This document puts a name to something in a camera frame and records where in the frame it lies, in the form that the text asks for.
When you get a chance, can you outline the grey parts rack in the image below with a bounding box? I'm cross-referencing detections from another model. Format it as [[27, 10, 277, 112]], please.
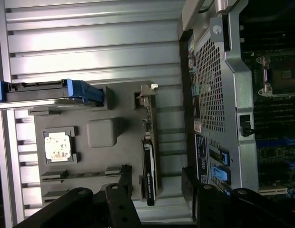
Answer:
[[27, 84, 162, 207]]

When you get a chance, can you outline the silver CPU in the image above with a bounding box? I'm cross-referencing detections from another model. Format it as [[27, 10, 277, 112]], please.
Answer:
[[44, 133, 73, 162]]

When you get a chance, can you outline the blue expansion slot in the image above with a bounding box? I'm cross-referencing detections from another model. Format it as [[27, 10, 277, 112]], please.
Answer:
[[275, 139, 295, 147]]

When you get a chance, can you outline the green motherboard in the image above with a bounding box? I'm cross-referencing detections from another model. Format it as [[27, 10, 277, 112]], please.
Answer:
[[240, 14, 295, 193]]

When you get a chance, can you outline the black open PC case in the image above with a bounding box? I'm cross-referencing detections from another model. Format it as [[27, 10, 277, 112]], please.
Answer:
[[178, 0, 295, 198]]

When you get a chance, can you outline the hard disk blue caddy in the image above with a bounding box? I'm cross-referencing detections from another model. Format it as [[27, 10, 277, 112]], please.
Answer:
[[0, 79, 105, 110]]

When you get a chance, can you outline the CPU socket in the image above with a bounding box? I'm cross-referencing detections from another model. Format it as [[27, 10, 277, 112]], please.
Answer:
[[256, 55, 295, 97]]

